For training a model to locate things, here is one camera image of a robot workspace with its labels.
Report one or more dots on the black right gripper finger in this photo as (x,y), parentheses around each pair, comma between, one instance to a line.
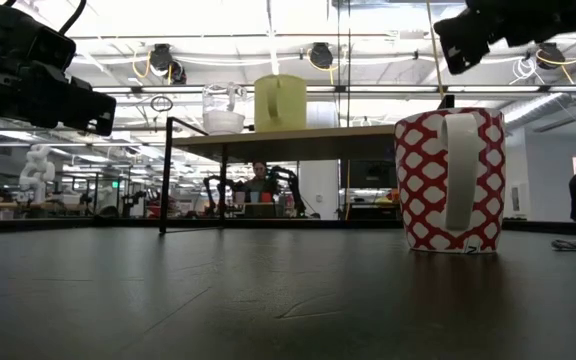
(463,40)

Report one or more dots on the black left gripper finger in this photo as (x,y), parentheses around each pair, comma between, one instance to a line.
(93,112)

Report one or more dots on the clear glass cup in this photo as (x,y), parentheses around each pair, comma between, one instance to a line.
(223,122)

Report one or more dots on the red white patterned mug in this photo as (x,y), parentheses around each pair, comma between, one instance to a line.
(423,175)

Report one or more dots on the yellow mug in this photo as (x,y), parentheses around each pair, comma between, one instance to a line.
(293,105)

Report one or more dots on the black background robot arm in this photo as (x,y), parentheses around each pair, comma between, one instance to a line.
(290,185)
(215,192)

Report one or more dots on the wooden shelf with black legs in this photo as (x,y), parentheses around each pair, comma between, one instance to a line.
(293,142)

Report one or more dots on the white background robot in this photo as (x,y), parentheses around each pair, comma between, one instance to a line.
(37,170)

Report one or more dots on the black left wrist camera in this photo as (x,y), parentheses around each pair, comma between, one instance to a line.
(13,35)

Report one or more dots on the black aluminium table frame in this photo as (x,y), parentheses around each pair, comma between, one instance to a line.
(68,225)

